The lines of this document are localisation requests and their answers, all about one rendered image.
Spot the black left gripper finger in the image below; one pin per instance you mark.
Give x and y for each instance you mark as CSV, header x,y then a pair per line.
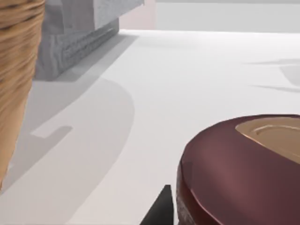
x,y
164,208

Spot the grey pierced drawer inside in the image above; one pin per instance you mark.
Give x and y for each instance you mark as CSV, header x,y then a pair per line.
x,y
77,37

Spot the dark red can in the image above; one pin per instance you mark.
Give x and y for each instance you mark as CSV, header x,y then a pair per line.
x,y
234,178

